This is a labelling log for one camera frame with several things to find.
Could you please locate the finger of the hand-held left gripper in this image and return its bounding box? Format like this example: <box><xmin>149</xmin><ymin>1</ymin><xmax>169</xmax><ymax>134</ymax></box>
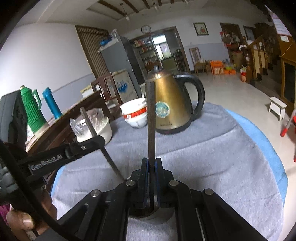
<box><xmin>74</xmin><ymin>135</ymin><xmax>105</xmax><ymax>151</ymax></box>

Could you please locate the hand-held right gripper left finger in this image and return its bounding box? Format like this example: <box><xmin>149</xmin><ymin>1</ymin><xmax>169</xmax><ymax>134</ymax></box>
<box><xmin>57</xmin><ymin>158</ymin><xmax>151</xmax><ymax>241</ymax></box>

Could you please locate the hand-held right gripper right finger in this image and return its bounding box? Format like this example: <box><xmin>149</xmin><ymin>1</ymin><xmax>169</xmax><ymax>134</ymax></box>
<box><xmin>154</xmin><ymin>158</ymin><xmax>269</xmax><ymax>241</ymax></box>

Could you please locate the dark chopstick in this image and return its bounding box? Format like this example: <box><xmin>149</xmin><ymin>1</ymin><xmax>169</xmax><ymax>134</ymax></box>
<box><xmin>80</xmin><ymin>107</ymin><xmax>127</xmax><ymax>181</ymax></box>
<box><xmin>145</xmin><ymin>79</ymin><xmax>156</xmax><ymax>212</ymax></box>

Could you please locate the person's left hand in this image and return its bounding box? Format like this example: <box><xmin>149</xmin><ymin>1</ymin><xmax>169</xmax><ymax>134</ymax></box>
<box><xmin>6</xmin><ymin>192</ymin><xmax>58</xmax><ymax>230</ymax></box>

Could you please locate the white ceramic pot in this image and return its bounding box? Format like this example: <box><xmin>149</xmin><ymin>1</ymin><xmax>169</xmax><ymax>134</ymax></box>
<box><xmin>76</xmin><ymin>116</ymin><xmax>112</xmax><ymax>146</ymax></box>

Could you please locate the clear plastic bag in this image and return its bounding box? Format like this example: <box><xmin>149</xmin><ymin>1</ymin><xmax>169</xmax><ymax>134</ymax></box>
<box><xmin>70</xmin><ymin>109</ymin><xmax>104</xmax><ymax>138</ymax></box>

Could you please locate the dark wooden table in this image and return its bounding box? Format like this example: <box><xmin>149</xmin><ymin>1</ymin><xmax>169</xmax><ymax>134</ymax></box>
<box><xmin>25</xmin><ymin>90</ymin><xmax>114</xmax><ymax>153</ymax></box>

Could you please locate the grey towel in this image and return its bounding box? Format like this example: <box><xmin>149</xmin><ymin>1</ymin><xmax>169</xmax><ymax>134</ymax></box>
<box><xmin>51</xmin><ymin>102</ymin><xmax>285</xmax><ymax>241</ymax></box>

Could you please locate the white bowl red band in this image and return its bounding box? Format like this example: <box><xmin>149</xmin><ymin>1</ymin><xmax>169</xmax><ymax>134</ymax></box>
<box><xmin>121</xmin><ymin>107</ymin><xmax>148</xmax><ymax>119</ymax></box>

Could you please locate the green thermos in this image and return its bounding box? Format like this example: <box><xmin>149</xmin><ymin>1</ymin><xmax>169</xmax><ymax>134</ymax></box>
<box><xmin>20</xmin><ymin>85</ymin><xmax>47</xmax><ymax>134</ymax></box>

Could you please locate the blue thermos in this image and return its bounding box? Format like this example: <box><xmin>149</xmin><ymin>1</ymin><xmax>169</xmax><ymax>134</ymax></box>
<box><xmin>42</xmin><ymin>87</ymin><xmax>63</xmax><ymax>119</ymax></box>

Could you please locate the dark wooden chair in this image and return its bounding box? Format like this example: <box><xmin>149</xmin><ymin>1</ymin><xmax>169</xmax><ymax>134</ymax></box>
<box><xmin>91</xmin><ymin>72</ymin><xmax>122</xmax><ymax>108</ymax></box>

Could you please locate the dark grey panel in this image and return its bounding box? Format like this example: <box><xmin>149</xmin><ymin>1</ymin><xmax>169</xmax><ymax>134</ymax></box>
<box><xmin>0</xmin><ymin>90</ymin><xmax>28</xmax><ymax>149</ymax></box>

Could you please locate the white chest freezer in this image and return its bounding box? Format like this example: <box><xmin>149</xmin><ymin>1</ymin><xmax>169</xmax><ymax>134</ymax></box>
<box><xmin>80</xmin><ymin>70</ymin><xmax>137</xmax><ymax>105</ymax></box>

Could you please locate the gold electric kettle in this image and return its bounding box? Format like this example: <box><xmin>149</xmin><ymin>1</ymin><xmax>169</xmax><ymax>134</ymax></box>
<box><xmin>145</xmin><ymin>65</ymin><xmax>206</xmax><ymax>135</ymax></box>

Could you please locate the grey refrigerator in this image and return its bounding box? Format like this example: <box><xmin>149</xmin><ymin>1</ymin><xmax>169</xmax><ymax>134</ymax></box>
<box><xmin>99</xmin><ymin>35</ymin><xmax>139</xmax><ymax>93</ymax></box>

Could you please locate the shelf with bottles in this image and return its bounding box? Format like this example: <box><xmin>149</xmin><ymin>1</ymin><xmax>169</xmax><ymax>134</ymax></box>
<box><xmin>133</xmin><ymin>38</ymin><xmax>162</xmax><ymax>72</ymax></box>

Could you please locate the blue cloth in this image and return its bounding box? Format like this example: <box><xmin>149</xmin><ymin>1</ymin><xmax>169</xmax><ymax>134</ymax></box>
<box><xmin>50</xmin><ymin>109</ymin><xmax>288</xmax><ymax>202</ymax></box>

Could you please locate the orange cardboard box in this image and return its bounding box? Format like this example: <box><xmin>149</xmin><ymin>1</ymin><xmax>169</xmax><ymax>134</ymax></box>
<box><xmin>210</xmin><ymin>60</ymin><xmax>225</xmax><ymax>75</ymax></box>

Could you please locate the light wooden chair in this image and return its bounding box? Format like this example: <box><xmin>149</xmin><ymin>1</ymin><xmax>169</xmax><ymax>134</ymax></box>
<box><xmin>190</xmin><ymin>47</ymin><xmax>207</xmax><ymax>75</ymax></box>

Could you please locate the white stool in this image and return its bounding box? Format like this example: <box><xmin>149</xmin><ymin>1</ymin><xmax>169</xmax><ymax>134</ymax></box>
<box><xmin>269</xmin><ymin>97</ymin><xmax>287</xmax><ymax>121</ymax></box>

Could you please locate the red plastic chair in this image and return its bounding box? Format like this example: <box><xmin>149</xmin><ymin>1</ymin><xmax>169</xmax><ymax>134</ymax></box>
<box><xmin>280</xmin><ymin>109</ymin><xmax>296</xmax><ymax>163</ymax></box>

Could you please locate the wooden stair railing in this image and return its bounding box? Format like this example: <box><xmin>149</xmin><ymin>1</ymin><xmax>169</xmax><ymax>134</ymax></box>
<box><xmin>240</xmin><ymin>35</ymin><xmax>278</xmax><ymax>84</ymax></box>

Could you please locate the wooden cabinet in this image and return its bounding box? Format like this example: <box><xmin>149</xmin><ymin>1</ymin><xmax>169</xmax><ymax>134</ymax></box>
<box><xmin>276</xmin><ymin>35</ymin><xmax>296</xmax><ymax>105</ymax></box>

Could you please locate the framed wall picture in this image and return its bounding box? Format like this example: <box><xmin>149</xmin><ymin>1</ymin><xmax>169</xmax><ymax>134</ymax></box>
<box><xmin>193</xmin><ymin>22</ymin><xmax>209</xmax><ymax>36</ymax></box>

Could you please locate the wall calendar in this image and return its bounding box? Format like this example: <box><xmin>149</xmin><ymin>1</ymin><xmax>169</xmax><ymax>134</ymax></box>
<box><xmin>270</xmin><ymin>7</ymin><xmax>292</xmax><ymax>36</ymax></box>

